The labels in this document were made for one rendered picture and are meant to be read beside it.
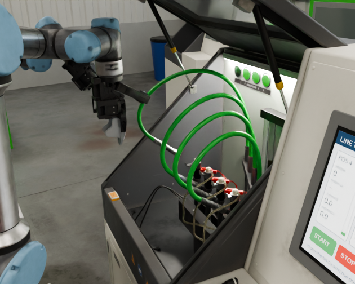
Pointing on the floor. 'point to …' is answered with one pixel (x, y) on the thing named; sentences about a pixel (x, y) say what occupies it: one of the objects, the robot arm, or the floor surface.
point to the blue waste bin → (158, 56)
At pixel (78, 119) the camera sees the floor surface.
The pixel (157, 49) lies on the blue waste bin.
